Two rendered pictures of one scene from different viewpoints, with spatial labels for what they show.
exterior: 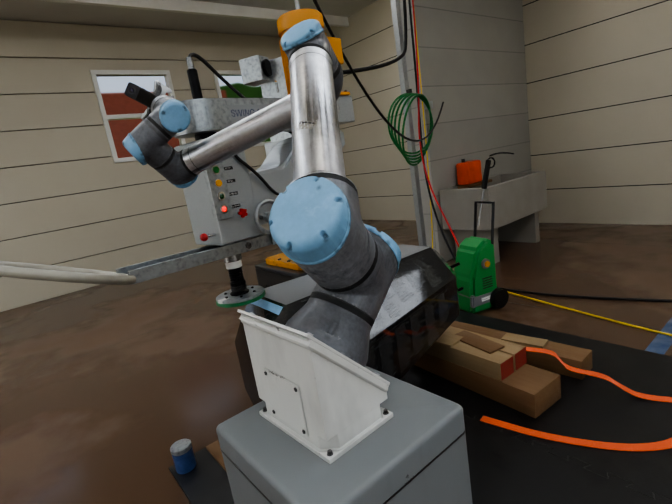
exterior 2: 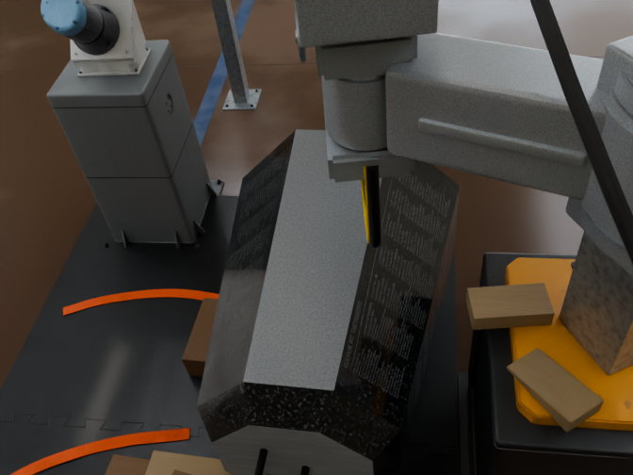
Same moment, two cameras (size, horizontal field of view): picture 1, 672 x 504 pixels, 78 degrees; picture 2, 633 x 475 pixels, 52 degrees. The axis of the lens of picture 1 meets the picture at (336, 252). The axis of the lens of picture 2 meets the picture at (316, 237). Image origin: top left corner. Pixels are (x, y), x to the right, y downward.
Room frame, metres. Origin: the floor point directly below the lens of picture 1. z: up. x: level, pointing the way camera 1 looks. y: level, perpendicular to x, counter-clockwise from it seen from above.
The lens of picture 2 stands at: (3.12, -0.91, 2.18)
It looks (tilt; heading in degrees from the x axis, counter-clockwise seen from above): 46 degrees down; 140
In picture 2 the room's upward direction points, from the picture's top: 8 degrees counter-clockwise
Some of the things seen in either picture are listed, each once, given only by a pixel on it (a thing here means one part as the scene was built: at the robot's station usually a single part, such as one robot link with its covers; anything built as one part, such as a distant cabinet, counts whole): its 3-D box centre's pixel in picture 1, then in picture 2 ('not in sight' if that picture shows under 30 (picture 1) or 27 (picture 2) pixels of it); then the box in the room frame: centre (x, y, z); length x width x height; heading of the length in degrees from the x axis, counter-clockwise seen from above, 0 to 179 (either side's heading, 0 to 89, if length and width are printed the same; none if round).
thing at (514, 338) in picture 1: (524, 340); not in sight; (2.36, -1.06, 0.13); 0.25 x 0.10 x 0.01; 45
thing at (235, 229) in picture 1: (234, 192); not in sight; (1.86, 0.40, 1.32); 0.36 x 0.22 x 0.45; 136
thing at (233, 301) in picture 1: (240, 294); not in sight; (1.80, 0.45, 0.87); 0.22 x 0.22 x 0.04
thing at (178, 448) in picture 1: (183, 456); not in sight; (1.85, 0.91, 0.08); 0.10 x 0.10 x 0.13
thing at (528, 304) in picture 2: not in sight; (509, 305); (2.67, 0.07, 0.81); 0.20 x 0.10 x 0.05; 45
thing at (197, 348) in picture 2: not in sight; (210, 336); (1.62, -0.28, 0.07); 0.30 x 0.12 x 0.12; 125
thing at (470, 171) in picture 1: (471, 171); not in sight; (5.03, -1.75, 1.00); 0.50 x 0.22 x 0.33; 128
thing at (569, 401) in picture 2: not in sight; (553, 384); (2.87, -0.05, 0.80); 0.20 x 0.10 x 0.05; 164
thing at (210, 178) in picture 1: (216, 183); not in sight; (1.67, 0.42, 1.37); 0.08 x 0.03 x 0.28; 136
